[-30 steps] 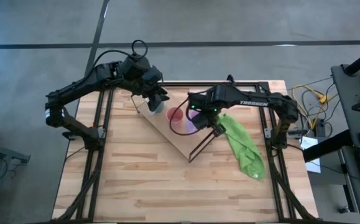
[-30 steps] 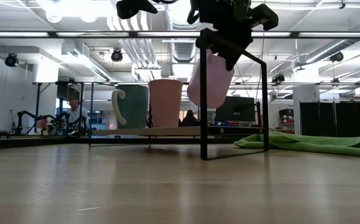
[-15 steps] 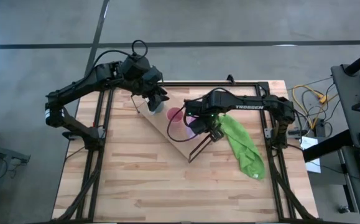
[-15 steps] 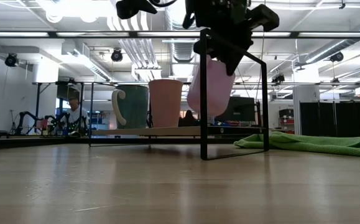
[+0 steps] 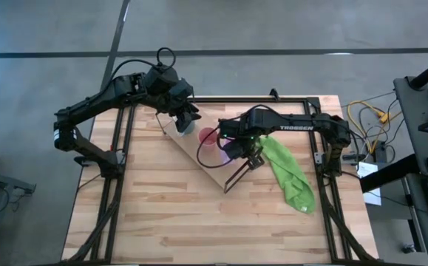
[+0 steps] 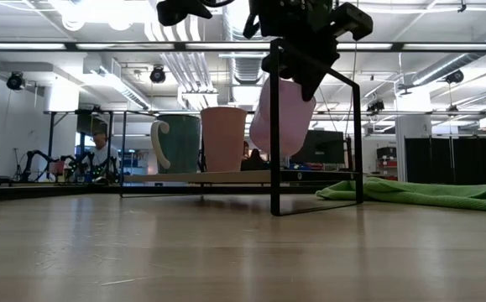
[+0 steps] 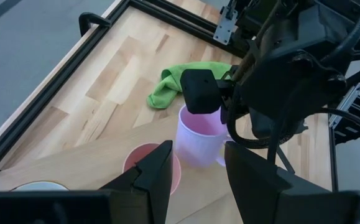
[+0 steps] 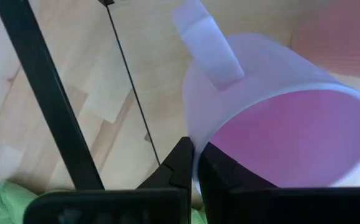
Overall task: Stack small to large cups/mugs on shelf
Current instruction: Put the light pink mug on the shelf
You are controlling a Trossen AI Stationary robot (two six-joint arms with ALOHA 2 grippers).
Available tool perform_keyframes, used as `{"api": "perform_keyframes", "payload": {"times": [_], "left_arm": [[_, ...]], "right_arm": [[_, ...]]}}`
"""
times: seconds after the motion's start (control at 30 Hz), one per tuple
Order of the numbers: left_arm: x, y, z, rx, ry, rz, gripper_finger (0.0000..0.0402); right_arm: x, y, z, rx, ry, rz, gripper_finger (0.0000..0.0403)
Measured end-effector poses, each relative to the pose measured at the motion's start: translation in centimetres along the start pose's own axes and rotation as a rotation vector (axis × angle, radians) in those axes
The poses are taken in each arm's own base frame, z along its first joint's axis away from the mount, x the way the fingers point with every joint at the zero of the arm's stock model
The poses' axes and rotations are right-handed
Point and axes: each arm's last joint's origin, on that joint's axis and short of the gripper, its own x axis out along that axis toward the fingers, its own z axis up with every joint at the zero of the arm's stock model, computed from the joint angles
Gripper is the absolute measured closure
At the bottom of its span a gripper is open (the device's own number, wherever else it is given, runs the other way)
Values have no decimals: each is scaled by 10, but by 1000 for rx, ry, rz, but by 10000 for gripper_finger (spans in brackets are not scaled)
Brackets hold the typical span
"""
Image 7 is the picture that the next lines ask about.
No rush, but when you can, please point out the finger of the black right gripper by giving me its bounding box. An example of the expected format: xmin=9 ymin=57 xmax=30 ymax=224
xmin=249 ymin=107 xmax=308 ymax=141

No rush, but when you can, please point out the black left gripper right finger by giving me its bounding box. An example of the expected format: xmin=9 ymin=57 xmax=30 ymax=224
xmin=224 ymin=141 xmax=360 ymax=224

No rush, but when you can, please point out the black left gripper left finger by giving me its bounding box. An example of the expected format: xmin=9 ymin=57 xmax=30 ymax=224
xmin=98 ymin=139 xmax=174 ymax=224

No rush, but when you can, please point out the pink plastic cup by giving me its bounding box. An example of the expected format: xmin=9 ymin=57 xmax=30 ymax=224
xmin=121 ymin=142 xmax=182 ymax=196

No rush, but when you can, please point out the lilac plastic mug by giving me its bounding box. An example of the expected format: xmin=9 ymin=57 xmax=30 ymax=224
xmin=174 ymin=105 xmax=234 ymax=169

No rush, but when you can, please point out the green mug with white handle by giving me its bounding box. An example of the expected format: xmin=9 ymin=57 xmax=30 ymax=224
xmin=9 ymin=180 xmax=70 ymax=192

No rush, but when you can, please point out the black metal shelf wooden board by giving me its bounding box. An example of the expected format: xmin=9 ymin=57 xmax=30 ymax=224
xmin=0 ymin=105 xmax=333 ymax=224

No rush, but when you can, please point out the green microfibre cloth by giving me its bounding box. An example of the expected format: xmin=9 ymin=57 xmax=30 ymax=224
xmin=146 ymin=61 xmax=234 ymax=110

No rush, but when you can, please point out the thin black camera cable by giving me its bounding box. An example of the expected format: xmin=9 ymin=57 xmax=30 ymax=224
xmin=225 ymin=88 xmax=360 ymax=164

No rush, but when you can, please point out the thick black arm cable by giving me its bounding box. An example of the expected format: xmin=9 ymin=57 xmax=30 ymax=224
xmin=318 ymin=0 xmax=360 ymax=65

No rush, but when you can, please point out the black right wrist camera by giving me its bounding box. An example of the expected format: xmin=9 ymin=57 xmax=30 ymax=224
xmin=180 ymin=68 xmax=223 ymax=115

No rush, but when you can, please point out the silver metal corner bracket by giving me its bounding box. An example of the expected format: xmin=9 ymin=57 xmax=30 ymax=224
xmin=213 ymin=5 xmax=239 ymax=46

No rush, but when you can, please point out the black aluminium table frame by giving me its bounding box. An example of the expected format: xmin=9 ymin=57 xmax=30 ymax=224
xmin=0 ymin=0 xmax=360 ymax=192

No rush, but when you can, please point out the black clamp handle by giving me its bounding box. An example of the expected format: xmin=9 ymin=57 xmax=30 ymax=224
xmin=78 ymin=12 xmax=113 ymax=37

